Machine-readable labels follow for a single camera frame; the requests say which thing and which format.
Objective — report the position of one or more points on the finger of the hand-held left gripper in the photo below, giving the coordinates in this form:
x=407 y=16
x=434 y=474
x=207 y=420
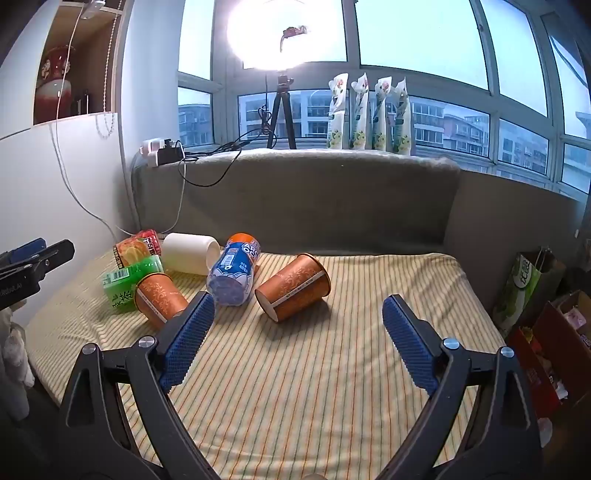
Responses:
x=51 y=256
x=23 y=251

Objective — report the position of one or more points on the striped yellow blanket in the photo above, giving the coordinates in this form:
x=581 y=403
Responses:
x=300 y=392

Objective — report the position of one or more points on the wooden shelf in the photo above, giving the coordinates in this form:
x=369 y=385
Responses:
x=99 y=55

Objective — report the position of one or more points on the blue plastic bottle orange cap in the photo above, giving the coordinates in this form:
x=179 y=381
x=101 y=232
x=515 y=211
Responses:
x=231 y=272

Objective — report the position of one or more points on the green paper bag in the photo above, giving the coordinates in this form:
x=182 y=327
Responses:
x=519 y=295

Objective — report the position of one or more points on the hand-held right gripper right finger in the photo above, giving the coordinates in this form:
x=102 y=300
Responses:
x=411 y=341

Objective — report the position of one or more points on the green drink carton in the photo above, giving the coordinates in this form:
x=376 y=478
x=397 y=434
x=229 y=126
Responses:
x=122 y=288

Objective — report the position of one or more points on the white power strip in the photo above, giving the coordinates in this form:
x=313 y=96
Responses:
x=150 y=154

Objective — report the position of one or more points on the orange patterned paper cup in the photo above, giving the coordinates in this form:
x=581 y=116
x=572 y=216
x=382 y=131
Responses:
x=295 y=288
x=159 y=297

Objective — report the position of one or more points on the white green refill pouch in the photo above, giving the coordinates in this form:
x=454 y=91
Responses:
x=401 y=124
x=382 y=122
x=337 y=120
x=359 y=120

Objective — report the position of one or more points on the white plush toy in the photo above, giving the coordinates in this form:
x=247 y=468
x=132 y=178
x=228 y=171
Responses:
x=14 y=364

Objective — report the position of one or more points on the black tripod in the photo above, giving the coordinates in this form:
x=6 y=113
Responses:
x=281 y=110

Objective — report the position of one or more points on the red white vase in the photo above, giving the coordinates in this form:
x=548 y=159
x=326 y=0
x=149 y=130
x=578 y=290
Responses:
x=53 y=87

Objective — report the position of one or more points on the white cabinet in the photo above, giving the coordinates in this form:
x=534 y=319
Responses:
x=46 y=217

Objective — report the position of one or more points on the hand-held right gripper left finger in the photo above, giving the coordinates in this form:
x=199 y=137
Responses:
x=189 y=341

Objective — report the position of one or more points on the orange yellow drink can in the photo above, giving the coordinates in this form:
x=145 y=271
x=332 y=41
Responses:
x=131 y=251

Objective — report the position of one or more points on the red phone clip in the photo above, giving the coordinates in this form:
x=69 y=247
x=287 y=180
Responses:
x=293 y=33

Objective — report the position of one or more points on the window frame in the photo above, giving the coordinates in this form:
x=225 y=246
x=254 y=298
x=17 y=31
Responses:
x=353 y=50

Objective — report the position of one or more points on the black charger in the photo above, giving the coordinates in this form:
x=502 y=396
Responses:
x=170 y=153

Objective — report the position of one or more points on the white cup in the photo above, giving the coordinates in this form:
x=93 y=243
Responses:
x=187 y=254

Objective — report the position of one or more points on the red box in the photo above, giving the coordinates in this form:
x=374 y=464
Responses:
x=538 y=374

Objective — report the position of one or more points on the brown cardboard box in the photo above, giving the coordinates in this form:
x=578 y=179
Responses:
x=570 y=350

